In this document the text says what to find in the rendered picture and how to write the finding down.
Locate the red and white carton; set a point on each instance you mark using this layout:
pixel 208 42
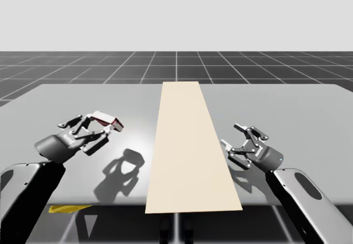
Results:
pixel 109 120

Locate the tall board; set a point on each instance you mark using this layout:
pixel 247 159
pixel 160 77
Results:
pixel 190 150

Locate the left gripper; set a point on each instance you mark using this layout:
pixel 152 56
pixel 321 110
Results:
pixel 56 147

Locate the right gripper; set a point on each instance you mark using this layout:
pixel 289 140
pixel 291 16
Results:
pixel 268 156

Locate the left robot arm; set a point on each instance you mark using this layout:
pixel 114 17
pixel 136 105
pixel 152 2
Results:
pixel 26 191

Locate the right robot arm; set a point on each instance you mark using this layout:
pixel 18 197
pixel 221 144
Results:
pixel 306 202

